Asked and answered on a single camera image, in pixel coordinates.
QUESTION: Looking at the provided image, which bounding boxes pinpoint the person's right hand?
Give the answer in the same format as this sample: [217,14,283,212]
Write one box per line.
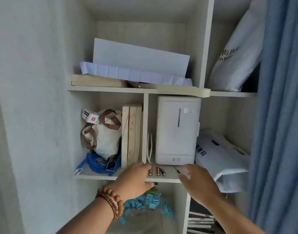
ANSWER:
[178,164,225,208]

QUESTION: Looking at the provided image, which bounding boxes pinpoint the person's left hand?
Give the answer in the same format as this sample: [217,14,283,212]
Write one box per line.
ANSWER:
[107,162,155,202]

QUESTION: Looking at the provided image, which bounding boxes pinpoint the person's right forearm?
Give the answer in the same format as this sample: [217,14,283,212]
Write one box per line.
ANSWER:
[207,196,264,234]

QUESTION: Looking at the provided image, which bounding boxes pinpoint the person's left forearm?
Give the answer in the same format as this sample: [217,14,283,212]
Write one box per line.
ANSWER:
[56,197,115,234]

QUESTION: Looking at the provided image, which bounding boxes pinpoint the green plastic stems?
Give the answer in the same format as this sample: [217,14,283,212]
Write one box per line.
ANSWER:
[148,182,160,194]

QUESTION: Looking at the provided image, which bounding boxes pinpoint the small black device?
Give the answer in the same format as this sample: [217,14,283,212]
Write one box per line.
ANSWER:
[106,154,118,172]

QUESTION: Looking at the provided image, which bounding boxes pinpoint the pile of blue plastic pieces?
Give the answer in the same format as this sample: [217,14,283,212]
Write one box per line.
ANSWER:
[118,192,174,225]

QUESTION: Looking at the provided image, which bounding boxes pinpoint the white bag blue print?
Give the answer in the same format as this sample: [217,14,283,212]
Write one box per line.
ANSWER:
[194,129,251,193]

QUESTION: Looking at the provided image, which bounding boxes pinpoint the stack of thin books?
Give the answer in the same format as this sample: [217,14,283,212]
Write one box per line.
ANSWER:
[187,211,216,234]

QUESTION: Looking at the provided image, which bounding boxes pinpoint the pale wooden board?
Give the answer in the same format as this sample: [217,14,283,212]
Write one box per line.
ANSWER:
[121,105,130,168]
[127,105,138,166]
[134,105,143,164]

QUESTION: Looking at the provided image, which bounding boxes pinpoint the white mini fridge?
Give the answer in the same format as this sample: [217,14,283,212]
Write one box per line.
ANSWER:
[155,96,202,166]

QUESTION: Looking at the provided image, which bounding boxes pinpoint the small white red box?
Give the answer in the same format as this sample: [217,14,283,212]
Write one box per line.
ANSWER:
[81,109,101,125]

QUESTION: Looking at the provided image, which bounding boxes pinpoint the dark brown flat item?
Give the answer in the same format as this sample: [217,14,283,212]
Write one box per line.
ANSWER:
[128,81,157,89]

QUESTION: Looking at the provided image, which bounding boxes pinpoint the blue curtain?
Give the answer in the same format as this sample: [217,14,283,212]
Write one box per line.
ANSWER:
[247,0,298,234]

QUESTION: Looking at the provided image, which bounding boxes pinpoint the thick beige board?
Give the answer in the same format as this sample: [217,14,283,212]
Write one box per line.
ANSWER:
[71,74,129,88]

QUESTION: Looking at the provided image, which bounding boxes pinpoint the creased white paper sheet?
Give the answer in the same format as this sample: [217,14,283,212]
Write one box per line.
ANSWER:
[80,61,193,86]

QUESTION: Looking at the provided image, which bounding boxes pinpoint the large white paper sheet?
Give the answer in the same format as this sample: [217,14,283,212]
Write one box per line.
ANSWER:
[93,38,190,78]

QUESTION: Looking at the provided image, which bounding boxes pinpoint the white printed plastic bag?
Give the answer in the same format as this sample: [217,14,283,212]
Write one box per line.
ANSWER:
[209,0,268,92]

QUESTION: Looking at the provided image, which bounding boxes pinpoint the large-bead wooden bracelet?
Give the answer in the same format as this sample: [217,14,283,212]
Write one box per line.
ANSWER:
[97,187,125,213]

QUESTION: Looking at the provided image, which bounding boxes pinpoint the small-bead wooden bracelet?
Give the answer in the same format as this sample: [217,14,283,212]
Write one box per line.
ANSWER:
[95,193,119,220]

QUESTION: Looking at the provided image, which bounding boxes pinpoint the white cord loop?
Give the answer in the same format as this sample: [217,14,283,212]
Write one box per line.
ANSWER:
[146,132,154,164]

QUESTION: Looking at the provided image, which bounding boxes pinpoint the blue coiled strap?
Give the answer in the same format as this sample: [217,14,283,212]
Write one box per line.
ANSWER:
[73,151,122,177]

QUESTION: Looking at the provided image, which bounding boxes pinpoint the white tote bag brown straps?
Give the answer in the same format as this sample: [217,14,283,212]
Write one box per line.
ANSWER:
[80,109,123,160]

